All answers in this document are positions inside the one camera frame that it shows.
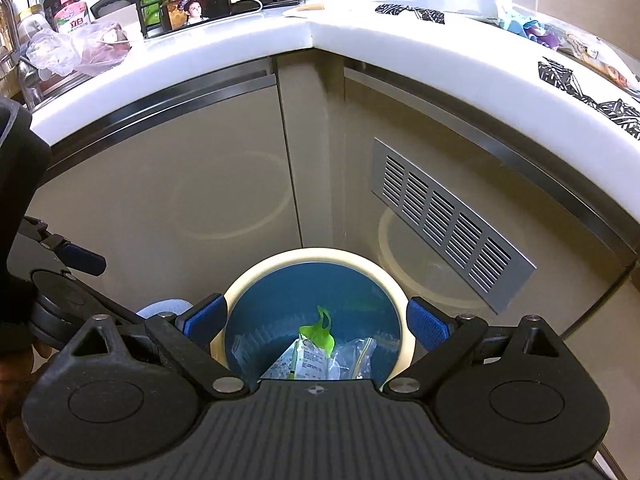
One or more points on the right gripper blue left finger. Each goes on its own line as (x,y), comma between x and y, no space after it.
(184,342)

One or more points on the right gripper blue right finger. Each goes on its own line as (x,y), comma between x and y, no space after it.
(448,342)

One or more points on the light blue floral box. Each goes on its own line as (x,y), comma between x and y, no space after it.
(303,360)

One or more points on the green snack wrapper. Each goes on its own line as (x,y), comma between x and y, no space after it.
(319,333)

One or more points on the clear plastic bag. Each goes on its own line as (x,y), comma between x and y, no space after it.
(352,361)

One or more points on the white yellow snack bag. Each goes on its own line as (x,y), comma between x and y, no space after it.
(573,47)

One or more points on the blue trash bin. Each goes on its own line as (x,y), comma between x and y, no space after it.
(352,296)

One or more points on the light blue slipper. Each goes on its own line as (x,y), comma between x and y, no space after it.
(172,306)

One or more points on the cabinet vent grille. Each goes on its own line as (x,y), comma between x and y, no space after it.
(494,268)

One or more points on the plastic bag with meat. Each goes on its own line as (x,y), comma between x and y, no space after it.
(90,50)

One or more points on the clear lidded jar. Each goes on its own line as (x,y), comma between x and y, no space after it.
(31,21)

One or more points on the pink soap dispenser bottle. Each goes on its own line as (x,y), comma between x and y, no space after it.
(71,15)

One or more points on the white patterned cloth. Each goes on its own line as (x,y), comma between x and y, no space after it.
(530,88)

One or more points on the smartphone showing video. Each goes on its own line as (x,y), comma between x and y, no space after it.
(176,14)

